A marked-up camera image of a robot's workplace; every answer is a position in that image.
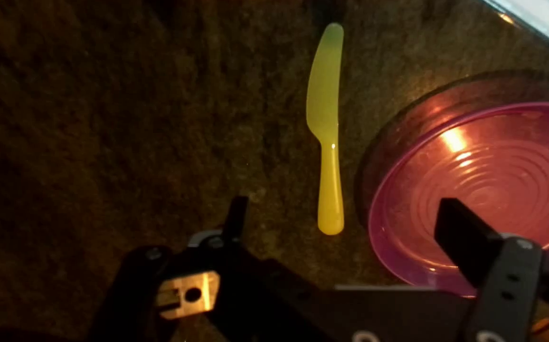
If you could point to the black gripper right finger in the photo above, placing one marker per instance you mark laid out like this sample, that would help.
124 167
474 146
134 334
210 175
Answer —
508 277

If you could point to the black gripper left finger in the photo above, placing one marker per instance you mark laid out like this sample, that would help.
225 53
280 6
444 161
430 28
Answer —
267 296

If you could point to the yellow-green plastic knife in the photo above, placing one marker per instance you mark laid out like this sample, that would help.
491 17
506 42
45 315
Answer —
324 106

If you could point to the purple plastic plate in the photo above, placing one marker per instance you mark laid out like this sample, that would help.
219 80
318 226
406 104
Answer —
495 182

